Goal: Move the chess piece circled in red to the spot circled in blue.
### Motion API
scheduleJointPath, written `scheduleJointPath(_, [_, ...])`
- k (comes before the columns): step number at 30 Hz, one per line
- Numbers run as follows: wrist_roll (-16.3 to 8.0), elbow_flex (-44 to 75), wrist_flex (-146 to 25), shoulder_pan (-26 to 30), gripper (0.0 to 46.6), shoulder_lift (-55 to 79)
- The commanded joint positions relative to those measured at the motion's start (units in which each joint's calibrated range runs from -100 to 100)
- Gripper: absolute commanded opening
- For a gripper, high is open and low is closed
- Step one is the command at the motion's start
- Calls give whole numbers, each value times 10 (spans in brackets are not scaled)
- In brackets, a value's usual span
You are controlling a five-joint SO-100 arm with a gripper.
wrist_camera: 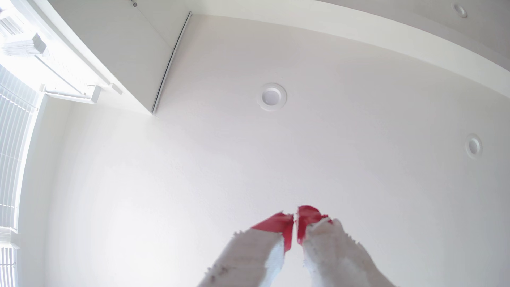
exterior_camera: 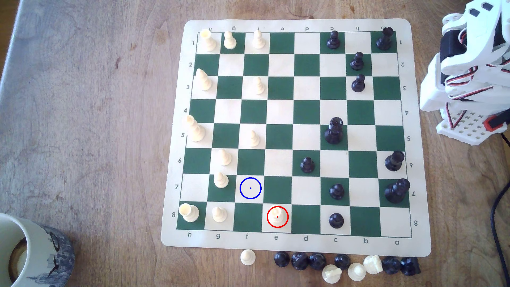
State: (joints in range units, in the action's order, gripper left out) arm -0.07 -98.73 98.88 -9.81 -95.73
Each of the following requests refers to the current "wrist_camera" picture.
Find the white window blinds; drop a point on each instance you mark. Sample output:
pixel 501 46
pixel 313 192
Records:
pixel 12 151

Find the white raised blind stack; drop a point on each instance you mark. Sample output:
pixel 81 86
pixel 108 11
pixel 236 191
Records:
pixel 24 45

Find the round recessed ceiling light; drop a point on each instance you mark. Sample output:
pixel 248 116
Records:
pixel 271 97
pixel 460 10
pixel 473 146

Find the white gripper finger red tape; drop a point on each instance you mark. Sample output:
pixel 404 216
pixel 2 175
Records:
pixel 334 255
pixel 251 255

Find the white blind headrail bracket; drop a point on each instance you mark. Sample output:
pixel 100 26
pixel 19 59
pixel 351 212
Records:
pixel 73 95

